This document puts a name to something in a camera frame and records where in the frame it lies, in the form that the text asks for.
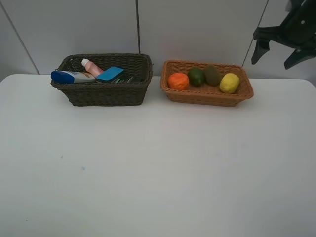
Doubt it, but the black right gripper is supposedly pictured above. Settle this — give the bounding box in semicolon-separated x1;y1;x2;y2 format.
251;0;316;70

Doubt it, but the yellow lemon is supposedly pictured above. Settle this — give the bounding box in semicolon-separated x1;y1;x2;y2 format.
219;73;240;94

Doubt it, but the brown kiwi fruit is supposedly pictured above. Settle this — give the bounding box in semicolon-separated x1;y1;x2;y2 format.
203;64;222;86

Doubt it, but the green avocado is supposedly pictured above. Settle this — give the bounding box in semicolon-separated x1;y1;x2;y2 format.
188;67;205;87

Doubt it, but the orange fruit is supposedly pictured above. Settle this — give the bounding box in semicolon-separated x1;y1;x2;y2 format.
167;73;190;90

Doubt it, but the dark grey pump bottle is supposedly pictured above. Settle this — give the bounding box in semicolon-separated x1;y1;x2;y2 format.
113;76;143;83

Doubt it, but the grey felt board eraser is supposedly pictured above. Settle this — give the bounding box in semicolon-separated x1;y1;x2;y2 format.
96;67;124;83

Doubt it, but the pink bottle white cap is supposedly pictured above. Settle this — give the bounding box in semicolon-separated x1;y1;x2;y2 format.
81;59;104;78

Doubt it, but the white bottle blue cap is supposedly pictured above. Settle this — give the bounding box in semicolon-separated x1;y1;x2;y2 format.
50;71;95;84

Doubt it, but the orange wicker basket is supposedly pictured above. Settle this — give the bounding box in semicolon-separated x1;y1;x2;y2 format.
160;60;254;107

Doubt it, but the dark brown wicker basket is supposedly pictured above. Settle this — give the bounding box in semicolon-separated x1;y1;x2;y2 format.
51;53;153;107

